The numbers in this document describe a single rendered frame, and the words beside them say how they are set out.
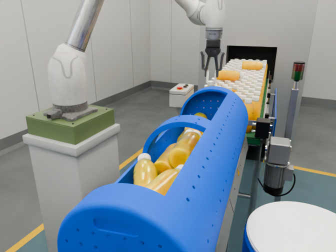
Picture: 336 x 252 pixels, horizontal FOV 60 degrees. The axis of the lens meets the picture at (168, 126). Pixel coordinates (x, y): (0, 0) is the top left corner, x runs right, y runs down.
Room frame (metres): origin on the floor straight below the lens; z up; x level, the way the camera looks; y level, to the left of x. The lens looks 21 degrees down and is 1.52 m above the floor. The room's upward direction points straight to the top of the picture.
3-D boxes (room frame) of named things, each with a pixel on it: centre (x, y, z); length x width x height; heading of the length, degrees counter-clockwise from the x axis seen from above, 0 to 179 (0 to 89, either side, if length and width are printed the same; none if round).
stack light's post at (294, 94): (1.70, -0.76, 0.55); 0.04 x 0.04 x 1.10; 71
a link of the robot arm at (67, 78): (1.31, 0.46, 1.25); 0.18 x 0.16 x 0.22; 21
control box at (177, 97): (1.75, -0.09, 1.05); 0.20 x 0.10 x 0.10; 161
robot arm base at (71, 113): (1.28, 0.46, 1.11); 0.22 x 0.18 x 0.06; 153
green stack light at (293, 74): (1.70, -0.76, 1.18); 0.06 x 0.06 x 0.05
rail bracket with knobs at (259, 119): (1.43, -0.50, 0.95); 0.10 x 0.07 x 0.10; 71
